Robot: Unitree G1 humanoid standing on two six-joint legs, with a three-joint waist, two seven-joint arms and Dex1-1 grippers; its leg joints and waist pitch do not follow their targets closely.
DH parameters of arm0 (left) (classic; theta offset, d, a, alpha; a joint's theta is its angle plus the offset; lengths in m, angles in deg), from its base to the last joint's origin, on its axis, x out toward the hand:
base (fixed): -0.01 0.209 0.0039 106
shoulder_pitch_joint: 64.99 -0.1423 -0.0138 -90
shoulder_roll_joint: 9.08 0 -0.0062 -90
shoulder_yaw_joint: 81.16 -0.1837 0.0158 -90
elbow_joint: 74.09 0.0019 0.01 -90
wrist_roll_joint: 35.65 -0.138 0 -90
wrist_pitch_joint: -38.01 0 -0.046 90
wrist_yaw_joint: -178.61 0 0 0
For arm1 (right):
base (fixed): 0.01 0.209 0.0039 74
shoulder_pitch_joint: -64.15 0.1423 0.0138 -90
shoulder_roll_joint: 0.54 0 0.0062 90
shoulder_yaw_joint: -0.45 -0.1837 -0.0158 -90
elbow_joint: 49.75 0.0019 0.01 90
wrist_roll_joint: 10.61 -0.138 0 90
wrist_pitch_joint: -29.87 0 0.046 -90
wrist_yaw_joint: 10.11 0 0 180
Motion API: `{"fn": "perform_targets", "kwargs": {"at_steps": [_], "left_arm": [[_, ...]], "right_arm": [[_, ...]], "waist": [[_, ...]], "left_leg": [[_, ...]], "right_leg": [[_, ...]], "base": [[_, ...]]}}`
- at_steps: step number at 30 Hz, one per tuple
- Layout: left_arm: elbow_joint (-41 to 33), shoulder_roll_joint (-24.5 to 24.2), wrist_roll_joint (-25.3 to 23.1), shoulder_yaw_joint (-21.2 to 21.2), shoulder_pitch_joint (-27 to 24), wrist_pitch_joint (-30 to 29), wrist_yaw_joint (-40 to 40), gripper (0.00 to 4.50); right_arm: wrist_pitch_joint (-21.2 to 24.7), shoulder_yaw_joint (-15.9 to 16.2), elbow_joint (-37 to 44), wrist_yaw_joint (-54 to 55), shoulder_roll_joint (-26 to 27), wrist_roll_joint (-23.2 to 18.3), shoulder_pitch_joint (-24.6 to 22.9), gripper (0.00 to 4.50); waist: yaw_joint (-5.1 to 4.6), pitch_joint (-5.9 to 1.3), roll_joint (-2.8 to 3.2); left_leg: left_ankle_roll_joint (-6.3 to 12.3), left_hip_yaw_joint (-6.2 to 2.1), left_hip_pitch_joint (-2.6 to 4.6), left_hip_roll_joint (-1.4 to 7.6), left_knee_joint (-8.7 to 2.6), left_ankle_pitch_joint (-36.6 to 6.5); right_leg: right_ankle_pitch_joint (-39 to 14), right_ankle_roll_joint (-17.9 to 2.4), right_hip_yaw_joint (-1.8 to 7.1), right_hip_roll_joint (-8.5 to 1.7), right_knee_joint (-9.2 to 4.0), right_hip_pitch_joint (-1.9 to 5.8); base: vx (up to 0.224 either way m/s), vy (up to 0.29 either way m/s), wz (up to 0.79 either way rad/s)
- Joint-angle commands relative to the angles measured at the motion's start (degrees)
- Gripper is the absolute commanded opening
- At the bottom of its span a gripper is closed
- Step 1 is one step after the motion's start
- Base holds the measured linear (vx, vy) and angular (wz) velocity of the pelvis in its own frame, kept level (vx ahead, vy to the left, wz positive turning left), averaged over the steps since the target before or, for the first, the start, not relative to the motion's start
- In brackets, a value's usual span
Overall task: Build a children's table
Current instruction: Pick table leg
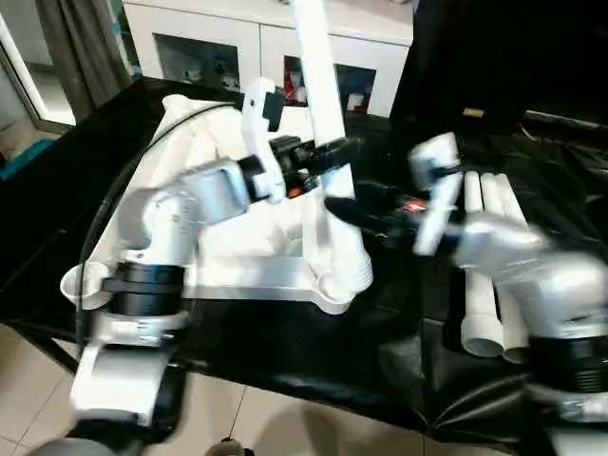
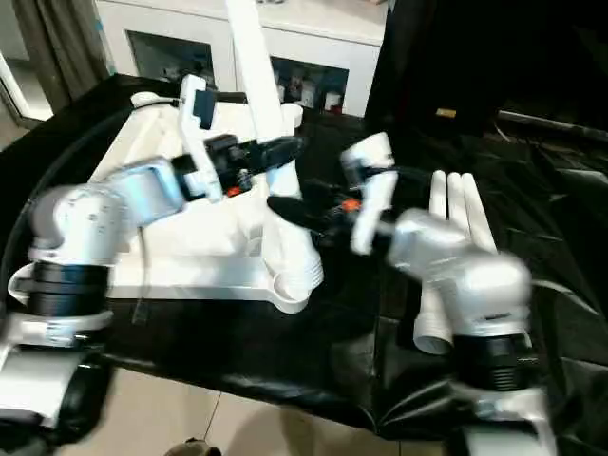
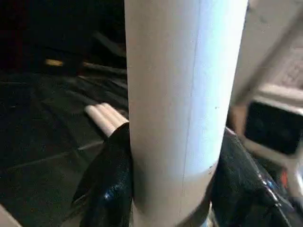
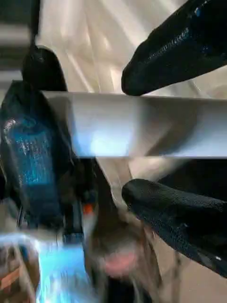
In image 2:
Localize black television edge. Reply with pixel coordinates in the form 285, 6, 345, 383
497, 110, 608, 140

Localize black plastic mat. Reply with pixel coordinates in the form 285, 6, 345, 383
0, 73, 608, 456

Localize white glass-door cabinet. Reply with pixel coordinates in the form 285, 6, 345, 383
94, 0, 389, 118

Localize white plastic table top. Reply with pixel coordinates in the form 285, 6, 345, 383
6, 91, 325, 315

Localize white plastic table leg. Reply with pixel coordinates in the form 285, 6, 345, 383
222, 0, 327, 303
460, 172, 500, 257
411, 171, 453, 356
446, 172, 472, 235

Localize grey curtain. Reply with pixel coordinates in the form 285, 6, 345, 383
13, 0, 116, 102

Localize black speaker box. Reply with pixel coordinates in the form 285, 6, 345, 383
365, 0, 505, 135

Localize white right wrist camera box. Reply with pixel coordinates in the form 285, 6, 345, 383
340, 132, 401, 257

